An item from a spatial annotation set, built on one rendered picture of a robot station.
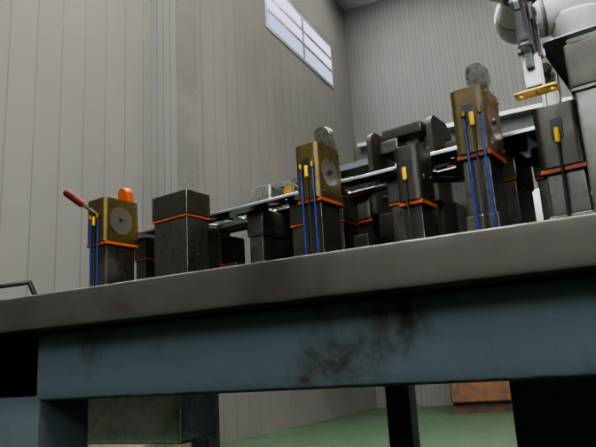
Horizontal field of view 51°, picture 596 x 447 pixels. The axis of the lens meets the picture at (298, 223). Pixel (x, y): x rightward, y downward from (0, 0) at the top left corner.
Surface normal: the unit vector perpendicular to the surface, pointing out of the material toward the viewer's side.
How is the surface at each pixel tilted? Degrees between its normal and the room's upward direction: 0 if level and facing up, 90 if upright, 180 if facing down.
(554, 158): 90
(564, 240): 90
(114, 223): 90
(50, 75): 90
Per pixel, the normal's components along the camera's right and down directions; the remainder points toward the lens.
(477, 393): -0.22, -0.21
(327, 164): 0.81, -0.18
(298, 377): -0.45, -0.18
